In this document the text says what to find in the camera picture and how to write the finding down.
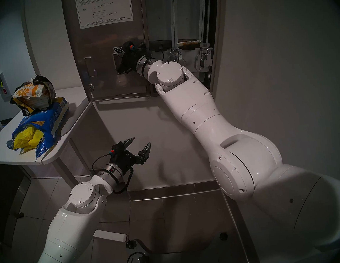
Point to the steel wall dispenser cabinet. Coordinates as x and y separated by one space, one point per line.
159 15

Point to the dark robot base platform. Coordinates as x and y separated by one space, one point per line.
181 261

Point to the black base knob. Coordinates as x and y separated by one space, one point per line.
131 244
223 236

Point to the chrome dispensing lever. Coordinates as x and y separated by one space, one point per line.
176 55
204 58

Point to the blue pad package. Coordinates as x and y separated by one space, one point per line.
43 120

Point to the wall fire extinguisher cabinet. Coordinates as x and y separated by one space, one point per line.
2 86

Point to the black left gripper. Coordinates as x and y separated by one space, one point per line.
123 159

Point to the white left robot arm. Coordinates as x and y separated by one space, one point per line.
74 223

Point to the white table top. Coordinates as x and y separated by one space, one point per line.
72 99

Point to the yellow plastic pad pack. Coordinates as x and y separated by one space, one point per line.
28 139

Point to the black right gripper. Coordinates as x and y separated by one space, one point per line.
129 60

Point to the white instruction sheet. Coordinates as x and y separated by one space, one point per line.
104 8

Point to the orange flower pad package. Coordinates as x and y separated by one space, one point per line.
33 94

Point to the black floor door stop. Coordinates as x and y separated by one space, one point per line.
19 216

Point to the white orange wrapped pad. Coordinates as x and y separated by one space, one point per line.
189 43

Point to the silver door lock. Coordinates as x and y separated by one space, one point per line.
91 87

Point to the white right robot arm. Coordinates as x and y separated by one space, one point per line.
249 161

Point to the white table base frame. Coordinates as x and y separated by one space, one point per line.
68 174

